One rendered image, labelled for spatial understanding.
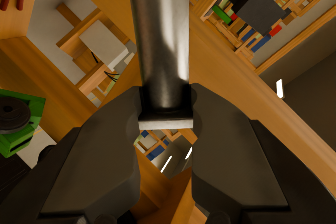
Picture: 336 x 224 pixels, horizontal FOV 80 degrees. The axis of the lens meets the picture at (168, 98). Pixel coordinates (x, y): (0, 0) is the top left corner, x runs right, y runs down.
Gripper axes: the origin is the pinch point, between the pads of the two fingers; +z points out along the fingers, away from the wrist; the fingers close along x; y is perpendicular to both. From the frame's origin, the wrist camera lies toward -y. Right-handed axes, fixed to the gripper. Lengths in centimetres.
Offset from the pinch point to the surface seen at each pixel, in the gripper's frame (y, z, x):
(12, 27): 4, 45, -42
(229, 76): 8.1, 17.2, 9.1
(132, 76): 15.5, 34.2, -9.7
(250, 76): 9.8, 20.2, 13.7
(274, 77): 433, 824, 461
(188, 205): 40.3, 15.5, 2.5
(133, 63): 12.1, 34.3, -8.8
